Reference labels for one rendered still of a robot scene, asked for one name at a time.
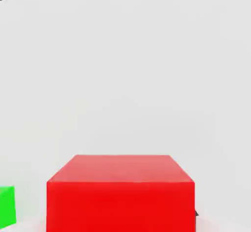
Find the small green cube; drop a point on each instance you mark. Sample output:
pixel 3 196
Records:
pixel 7 206

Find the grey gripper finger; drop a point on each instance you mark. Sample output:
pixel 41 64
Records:
pixel 196 214

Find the small red cube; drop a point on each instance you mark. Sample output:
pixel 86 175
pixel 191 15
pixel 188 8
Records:
pixel 120 204

